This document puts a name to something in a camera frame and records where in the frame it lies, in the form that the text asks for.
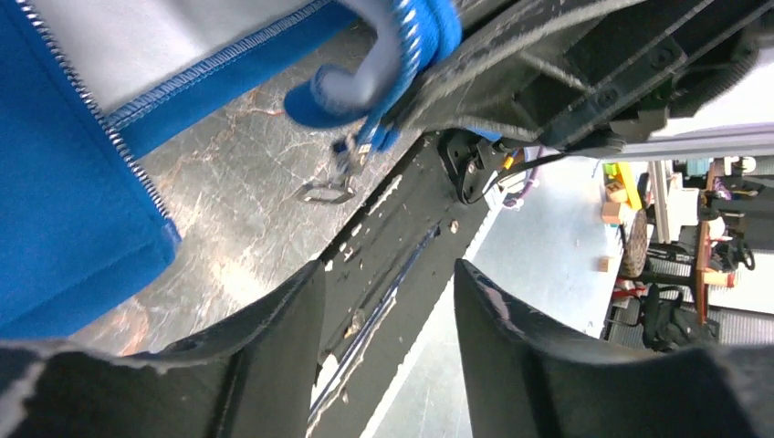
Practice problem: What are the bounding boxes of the blue zip-up jacket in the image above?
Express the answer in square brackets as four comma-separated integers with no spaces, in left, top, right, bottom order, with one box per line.
[1,1,462,339]

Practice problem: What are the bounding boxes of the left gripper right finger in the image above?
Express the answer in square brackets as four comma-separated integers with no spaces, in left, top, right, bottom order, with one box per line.
[454,259,773,437]

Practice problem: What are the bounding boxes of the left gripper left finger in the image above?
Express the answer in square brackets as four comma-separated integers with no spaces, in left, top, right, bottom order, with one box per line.
[1,261,326,437]

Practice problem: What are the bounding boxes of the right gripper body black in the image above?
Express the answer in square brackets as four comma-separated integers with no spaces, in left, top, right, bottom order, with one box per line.
[538,1,773,151]

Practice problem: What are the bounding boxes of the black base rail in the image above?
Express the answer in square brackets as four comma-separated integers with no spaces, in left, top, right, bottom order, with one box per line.
[307,130,506,437]

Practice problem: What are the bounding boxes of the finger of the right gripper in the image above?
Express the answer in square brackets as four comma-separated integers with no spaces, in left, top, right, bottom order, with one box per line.
[395,1,671,141]

